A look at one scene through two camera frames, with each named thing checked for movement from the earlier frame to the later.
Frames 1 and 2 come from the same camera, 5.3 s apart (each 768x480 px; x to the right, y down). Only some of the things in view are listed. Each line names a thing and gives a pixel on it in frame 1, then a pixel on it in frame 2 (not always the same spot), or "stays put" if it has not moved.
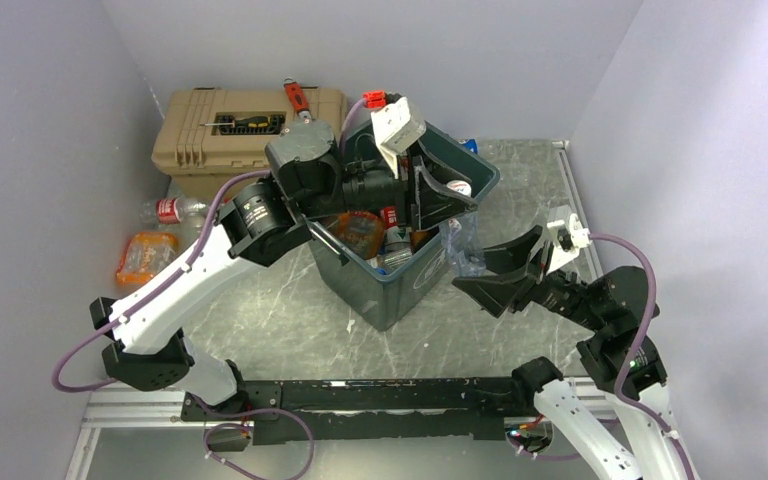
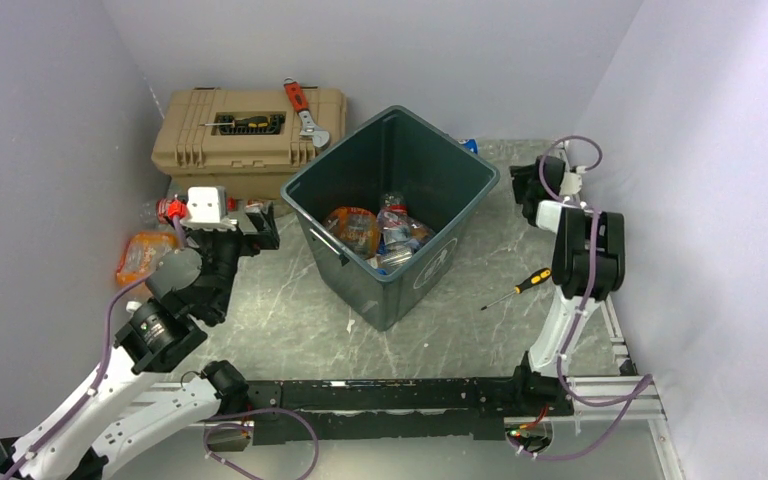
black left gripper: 431,201 -> 265,237
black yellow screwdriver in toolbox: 263,122 stays put
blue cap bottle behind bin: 471,144 stays put
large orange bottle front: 360,231 stays put
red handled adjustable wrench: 298,98 stays put
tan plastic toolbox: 208,135 stays put
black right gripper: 493,291 -> 521,174
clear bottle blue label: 463,244 -> 400,234
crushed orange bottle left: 144,254 stays put
